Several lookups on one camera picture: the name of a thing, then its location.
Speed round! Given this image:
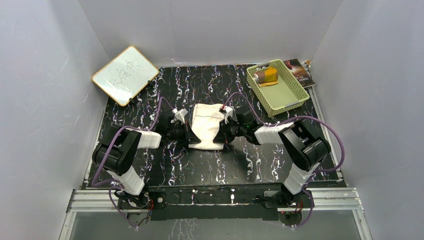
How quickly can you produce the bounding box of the yellow brown bear towel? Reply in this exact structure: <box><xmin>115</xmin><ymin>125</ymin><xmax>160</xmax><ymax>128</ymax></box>
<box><xmin>252</xmin><ymin>67</ymin><xmax>279</xmax><ymax>88</ymax></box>

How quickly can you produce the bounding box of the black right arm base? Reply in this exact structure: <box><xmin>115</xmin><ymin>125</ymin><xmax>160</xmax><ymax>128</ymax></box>
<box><xmin>258</xmin><ymin>187</ymin><xmax>315</xmax><ymax>229</ymax></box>

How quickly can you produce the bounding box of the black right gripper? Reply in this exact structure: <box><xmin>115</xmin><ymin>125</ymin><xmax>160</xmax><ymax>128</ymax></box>
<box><xmin>212</xmin><ymin>118</ymin><xmax>246</xmax><ymax>144</ymax></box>

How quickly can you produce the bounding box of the green perforated plastic basket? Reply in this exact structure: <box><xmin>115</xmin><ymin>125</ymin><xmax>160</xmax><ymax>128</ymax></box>
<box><xmin>246</xmin><ymin>59</ymin><xmax>310</xmax><ymax>117</ymax></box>

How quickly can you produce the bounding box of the dark book with red cover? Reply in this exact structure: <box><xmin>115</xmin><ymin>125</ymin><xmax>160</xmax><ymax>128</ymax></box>
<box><xmin>283</xmin><ymin>58</ymin><xmax>315</xmax><ymax>88</ymax></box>

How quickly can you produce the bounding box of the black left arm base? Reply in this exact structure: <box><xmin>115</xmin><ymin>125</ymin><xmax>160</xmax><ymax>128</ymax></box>
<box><xmin>112</xmin><ymin>190</ymin><xmax>167</xmax><ymax>217</ymax></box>

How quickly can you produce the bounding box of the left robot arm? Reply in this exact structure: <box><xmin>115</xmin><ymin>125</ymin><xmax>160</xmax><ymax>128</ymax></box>
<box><xmin>92</xmin><ymin>108</ymin><xmax>201</xmax><ymax>208</ymax></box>

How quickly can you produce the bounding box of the aluminium front rail frame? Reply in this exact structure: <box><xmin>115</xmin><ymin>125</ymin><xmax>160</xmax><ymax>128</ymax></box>
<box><xmin>59</xmin><ymin>185</ymin><xmax>372</xmax><ymax>240</ymax></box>

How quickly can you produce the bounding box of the white cloth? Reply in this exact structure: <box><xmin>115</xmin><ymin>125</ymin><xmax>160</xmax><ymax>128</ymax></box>
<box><xmin>188</xmin><ymin>103</ymin><xmax>224</xmax><ymax>151</ymax></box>

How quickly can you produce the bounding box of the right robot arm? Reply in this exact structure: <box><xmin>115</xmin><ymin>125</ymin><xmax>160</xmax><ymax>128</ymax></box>
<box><xmin>213</xmin><ymin>105</ymin><xmax>331</xmax><ymax>207</ymax></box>

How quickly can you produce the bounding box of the white board with wooden frame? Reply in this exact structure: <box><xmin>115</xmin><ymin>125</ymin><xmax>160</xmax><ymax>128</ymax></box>
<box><xmin>91</xmin><ymin>45</ymin><xmax>159</xmax><ymax>107</ymax></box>

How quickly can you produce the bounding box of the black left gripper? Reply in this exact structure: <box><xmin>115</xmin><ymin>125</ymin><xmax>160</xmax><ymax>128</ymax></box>
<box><xmin>167</xmin><ymin>121</ymin><xmax>201</xmax><ymax>146</ymax></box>

